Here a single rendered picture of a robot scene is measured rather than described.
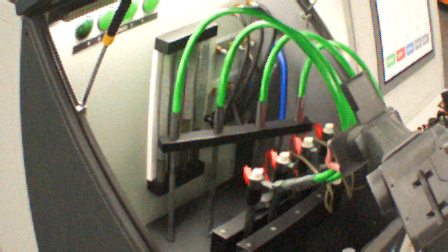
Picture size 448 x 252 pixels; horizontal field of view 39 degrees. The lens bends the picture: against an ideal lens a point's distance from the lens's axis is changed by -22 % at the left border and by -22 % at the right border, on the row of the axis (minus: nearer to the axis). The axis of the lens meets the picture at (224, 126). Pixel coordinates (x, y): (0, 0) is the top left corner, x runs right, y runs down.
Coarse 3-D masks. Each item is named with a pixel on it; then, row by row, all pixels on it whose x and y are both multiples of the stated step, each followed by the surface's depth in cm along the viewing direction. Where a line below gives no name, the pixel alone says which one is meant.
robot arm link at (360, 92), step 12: (360, 72) 110; (348, 84) 110; (360, 84) 109; (372, 84) 112; (348, 96) 112; (360, 96) 109; (372, 96) 109; (360, 108) 109; (372, 108) 109; (384, 108) 108; (360, 120) 109; (360, 144) 105
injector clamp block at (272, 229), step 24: (288, 192) 161; (336, 192) 163; (240, 216) 152; (264, 216) 153; (288, 216) 153; (312, 216) 158; (216, 240) 147; (240, 240) 150; (264, 240) 145; (288, 240) 153
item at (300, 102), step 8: (328, 40) 149; (320, 48) 151; (344, 48) 146; (352, 56) 145; (304, 64) 155; (360, 64) 145; (304, 72) 156; (368, 72) 144; (304, 80) 157; (304, 88) 158; (376, 88) 144; (304, 96) 159; (296, 104) 160; (304, 104) 160; (296, 112) 161; (296, 120) 162
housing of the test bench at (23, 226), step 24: (0, 0) 122; (0, 24) 125; (0, 48) 127; (0, 72) 130; (0, 96) 133; (0, 120) 137; (0, 144) 141; (0, 168) 145; (24, 168) 135; (0, 192) 151; (24, 192) 139; (0, 216) 157; (24, 216) 144; (0, 240) 166; (24, 240) 150
